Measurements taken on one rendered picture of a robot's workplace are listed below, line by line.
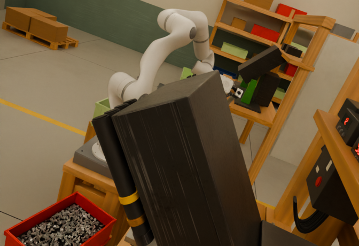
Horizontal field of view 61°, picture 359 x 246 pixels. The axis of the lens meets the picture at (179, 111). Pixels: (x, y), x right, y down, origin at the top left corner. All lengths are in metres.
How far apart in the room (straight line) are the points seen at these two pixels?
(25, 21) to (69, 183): 5.37
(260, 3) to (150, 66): 6.06
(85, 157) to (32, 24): 5.26
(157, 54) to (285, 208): 1.01
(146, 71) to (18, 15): 5.57
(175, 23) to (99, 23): 7.20
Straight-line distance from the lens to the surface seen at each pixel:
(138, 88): 1.40
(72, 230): 1.26
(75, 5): 8.91
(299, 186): 1.67
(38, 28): 6.60
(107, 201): 1.61
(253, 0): 7.39
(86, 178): 1.59
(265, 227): 1.00
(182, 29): 1.45
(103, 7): 8.58
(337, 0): 8.21
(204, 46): 1.71
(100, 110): 2.06
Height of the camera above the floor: 1.77
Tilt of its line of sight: 20 degrees down
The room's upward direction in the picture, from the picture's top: 20 degrees clockwise
